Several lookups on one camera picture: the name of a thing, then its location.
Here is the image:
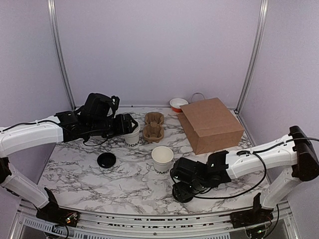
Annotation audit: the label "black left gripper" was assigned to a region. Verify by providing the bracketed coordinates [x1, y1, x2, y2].
[88, 113, 138, 138]

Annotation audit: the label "white paper cups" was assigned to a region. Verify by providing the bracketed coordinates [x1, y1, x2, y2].
[124, 127, 140, 147]

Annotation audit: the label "single white paper cup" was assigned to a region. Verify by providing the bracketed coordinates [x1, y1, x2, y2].
[152, 146, 174, 175]

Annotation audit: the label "black plastic cup lid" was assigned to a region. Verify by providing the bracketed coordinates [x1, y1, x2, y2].
[97, 152, 116, 169]

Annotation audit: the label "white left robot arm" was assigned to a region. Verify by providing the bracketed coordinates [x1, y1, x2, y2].
[0, 93, 138, 222]

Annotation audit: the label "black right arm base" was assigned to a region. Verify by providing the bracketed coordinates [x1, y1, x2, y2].
[230, 193, 274, 229]

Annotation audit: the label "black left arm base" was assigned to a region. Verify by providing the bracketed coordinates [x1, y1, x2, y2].
[36, 187, 80, 227]

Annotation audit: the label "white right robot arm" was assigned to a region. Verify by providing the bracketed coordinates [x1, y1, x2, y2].
[170, 126, 319, 223]

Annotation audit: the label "brown paper takeout bag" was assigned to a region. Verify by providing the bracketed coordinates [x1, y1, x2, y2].
[177, 98, 244, 155]

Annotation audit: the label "brown cardboard cup carrier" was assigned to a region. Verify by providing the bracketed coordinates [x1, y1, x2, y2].
[143, 112, 164, 143]

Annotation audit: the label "orange white bowl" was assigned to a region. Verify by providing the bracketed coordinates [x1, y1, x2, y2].
[169, 98, 188, 113]

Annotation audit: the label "front aluminium frame rail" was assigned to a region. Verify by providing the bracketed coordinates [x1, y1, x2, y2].
[10, 200, 300, 239]

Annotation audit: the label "left rear aluminium post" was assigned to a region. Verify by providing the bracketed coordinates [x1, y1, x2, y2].
[47, 0, 76, 110]

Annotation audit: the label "aluminium post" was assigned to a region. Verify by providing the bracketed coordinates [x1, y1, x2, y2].
[235, 0, 269, 114]
[47, 0, 76, 110]

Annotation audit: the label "right rear aluminium post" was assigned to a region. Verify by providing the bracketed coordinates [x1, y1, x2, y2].
[235, 0, 269, 114]

